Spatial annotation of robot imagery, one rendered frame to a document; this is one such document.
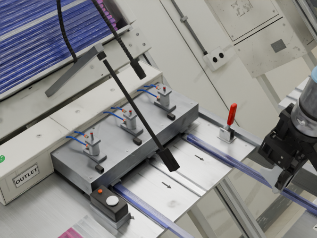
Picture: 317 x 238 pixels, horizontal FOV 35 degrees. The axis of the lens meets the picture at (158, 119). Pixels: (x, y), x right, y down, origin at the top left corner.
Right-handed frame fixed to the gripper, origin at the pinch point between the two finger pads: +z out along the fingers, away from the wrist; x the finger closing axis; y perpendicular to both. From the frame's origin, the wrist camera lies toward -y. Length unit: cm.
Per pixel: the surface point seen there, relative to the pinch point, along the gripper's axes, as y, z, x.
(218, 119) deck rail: 22.8, 5.7, -8.9
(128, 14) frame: 57, -4, -10
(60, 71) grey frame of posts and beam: 55, 2, 13
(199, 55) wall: 115, 138, -153
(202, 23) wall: 130, 130, -170
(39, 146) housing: 42, 4, 29
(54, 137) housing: 42.3, 3.6, 25.3
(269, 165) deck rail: 6.4, 6.5, -8.0
